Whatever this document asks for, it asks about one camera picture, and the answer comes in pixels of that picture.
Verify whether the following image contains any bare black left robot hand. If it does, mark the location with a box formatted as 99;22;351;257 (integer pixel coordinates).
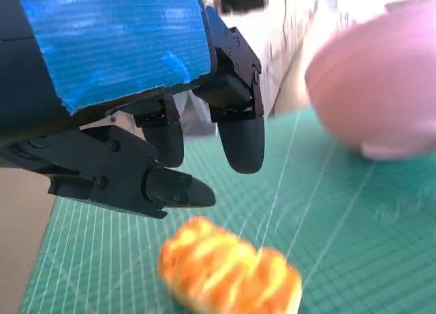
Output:
0;0;266;220

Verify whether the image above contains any long orange striped toy bread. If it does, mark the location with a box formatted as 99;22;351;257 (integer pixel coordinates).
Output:
158;215;303;314

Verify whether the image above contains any pink bowl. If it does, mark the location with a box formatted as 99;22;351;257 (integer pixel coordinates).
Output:
305;0;436;162

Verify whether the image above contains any green cutting mat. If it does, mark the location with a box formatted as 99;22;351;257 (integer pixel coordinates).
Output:
18;104;436;314

